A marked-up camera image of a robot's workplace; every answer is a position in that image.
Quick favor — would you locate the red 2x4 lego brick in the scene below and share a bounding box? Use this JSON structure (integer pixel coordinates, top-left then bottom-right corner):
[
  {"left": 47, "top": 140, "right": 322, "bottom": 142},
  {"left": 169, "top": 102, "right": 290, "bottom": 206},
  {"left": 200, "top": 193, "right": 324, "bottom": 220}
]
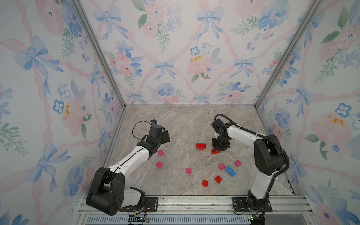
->
[{"left": 196, "top": 143, "right": 206, "bottom": 150}]

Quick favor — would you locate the right corner aluminium post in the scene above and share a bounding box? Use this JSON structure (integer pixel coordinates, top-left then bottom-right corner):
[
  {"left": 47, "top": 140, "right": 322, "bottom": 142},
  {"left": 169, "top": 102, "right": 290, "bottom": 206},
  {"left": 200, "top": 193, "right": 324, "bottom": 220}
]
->
[{"left": 254, "top": 0, "right": 323, "bottom": 110}]

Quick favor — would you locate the left corner aluminium post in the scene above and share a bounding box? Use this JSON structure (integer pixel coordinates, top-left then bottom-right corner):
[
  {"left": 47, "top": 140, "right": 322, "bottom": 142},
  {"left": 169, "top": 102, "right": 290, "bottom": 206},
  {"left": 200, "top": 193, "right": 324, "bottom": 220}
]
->
[{"left": 69, "top": 0, "right": 126, "bottom": 110}]

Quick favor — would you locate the blue 2x4 lego brick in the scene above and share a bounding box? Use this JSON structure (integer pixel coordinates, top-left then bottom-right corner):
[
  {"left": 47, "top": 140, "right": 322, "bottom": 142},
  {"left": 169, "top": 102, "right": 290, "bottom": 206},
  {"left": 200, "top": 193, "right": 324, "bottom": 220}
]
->
[{"left": 225, "top": 166, "right": 236, "bottom": 178}]

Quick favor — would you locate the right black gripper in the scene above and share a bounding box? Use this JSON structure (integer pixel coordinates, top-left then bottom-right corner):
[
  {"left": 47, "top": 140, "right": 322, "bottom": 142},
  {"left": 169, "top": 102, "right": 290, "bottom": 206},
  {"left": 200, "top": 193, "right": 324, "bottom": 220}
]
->
[{"left": 211, "top": 135, "right": 229, "bottom": 150}]

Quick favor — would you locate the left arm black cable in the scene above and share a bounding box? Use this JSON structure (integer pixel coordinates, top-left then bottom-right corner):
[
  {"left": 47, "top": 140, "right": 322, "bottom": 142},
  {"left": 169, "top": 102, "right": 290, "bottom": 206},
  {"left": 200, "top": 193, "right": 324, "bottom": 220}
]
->
[{"left": 131, "top": 120, "right": 152, "bottom": 142}]

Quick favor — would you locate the aluminium front rail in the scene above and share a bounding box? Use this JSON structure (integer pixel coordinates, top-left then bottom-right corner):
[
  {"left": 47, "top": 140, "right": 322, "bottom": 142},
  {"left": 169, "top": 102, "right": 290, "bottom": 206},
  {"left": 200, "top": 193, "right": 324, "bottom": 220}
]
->
[{"left": 74, "top": 196, "right": 318, "bottom": 225}]

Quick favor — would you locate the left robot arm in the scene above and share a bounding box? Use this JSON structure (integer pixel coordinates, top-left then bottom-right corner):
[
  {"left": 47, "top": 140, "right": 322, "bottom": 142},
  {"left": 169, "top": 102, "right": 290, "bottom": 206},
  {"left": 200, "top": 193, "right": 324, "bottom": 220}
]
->
[{"left": 86, "top": 120, "right": 170, "bottom": 216}]

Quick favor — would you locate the corner aluminium post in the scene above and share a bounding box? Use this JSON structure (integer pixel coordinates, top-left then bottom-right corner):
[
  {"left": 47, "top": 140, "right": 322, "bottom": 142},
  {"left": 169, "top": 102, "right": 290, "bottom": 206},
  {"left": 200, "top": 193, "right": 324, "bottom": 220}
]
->
[
  {"left": 69, "top": 0, "right": 126, "bottom": 110},
  {"left": 254, "top": 0, "right": 323, "bottom": 110}
]

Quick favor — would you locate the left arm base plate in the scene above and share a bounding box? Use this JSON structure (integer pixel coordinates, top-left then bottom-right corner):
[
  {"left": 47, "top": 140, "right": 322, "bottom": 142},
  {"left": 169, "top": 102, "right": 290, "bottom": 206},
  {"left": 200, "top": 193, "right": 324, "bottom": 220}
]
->
[{"left": 119, "top": 197, "right": 158, "bottom": 213}]

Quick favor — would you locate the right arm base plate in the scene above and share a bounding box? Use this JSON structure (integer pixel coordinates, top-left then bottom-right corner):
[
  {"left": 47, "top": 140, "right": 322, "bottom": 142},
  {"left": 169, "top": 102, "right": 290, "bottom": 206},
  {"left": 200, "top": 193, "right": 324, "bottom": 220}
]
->
[{"left": 232, "top": 197, "right": 273, "bottom": 213}]

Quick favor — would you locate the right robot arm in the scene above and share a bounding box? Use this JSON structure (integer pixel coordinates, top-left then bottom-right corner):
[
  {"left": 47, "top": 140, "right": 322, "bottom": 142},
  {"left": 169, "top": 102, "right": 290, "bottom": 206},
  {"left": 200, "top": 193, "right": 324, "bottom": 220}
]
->
[{"left": 211, "top": 118, "right": 290, "bottom": 214}]

